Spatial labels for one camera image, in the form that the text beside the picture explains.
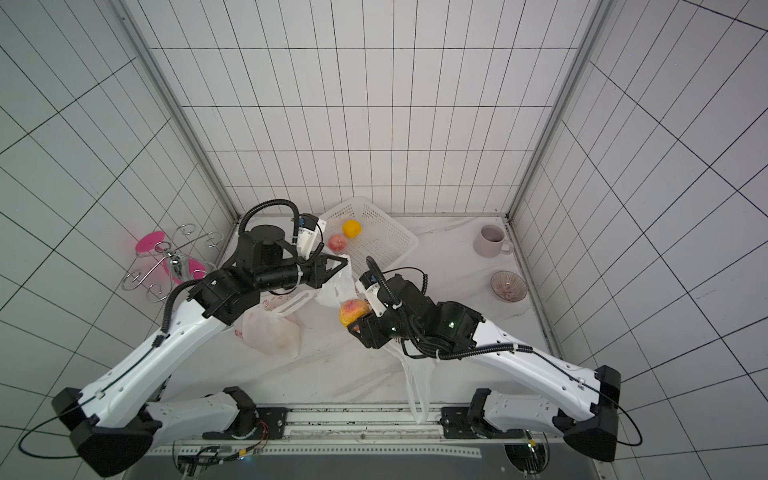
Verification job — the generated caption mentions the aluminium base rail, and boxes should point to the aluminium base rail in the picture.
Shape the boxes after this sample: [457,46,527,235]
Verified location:
[107,401,619,480]

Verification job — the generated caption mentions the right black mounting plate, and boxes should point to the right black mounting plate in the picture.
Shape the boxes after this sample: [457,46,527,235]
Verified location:
[439,407,526,440]

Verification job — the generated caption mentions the white bag red lettering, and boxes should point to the white bag red lettering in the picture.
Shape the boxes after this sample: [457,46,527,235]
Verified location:
[234,291,315,358]

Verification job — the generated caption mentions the yellow pink peach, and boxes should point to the yellow pink peach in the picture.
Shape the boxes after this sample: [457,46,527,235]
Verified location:
[339,299,371,327]

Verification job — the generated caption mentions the chrome wire glass rack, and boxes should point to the chrome wire glass rack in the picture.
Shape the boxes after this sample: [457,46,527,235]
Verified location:
[121,223,224,303]

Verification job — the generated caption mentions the black mounting plate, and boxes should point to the black mounting plate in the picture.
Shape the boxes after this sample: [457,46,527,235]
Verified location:
[439,407,526,440]
[202,407,289,442]

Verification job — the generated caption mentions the white perforated plastic basket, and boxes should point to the white perforated plastic basket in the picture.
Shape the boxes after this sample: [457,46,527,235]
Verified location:
[320,197,419,276]

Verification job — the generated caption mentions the pink wine glass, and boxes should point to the pink wine glass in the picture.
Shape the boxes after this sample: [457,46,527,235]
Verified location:
[135,231,166,254]
[161,257,208,284]

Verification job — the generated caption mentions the pink peach back left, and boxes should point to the pink peach back left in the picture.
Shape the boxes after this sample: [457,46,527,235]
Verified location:
[327,234,348,253]

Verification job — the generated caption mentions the yellow peach back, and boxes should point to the yellow peach back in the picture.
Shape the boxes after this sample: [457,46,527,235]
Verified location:
[342,220,362,239]

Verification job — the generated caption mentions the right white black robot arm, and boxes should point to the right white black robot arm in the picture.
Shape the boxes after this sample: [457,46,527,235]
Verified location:
[347,271,621,462]

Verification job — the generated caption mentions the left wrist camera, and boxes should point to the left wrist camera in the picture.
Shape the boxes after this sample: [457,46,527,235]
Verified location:
[296,213,327,260]

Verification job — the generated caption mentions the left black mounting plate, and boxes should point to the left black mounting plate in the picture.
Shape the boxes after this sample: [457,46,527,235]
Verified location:
[202,407,289,442]

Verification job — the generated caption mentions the pink ceramic mug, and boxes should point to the pink ceramic mug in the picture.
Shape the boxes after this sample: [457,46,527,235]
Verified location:
[473,224,513,258]

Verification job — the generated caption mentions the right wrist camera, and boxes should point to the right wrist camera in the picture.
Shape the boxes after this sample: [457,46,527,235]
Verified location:
[356,280,387,317]

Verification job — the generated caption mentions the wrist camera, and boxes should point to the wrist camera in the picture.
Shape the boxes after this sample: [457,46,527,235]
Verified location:
[296,213,327,260]
[356,280,387,317]

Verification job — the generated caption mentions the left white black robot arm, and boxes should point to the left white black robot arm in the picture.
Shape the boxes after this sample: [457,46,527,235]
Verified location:
[52,225,348,477]

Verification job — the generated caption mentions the pink wine glass upper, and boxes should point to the pink wine glass upper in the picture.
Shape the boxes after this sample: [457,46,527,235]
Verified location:
[135,231,166,254]

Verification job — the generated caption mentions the pink wine glass lower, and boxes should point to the pink wine glass lower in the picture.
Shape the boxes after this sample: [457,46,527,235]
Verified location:
[161,257,208,284]

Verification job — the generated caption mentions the white bag cartoon print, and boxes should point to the white bag cartoon print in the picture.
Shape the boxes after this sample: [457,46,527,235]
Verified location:
[316,264,435,424]

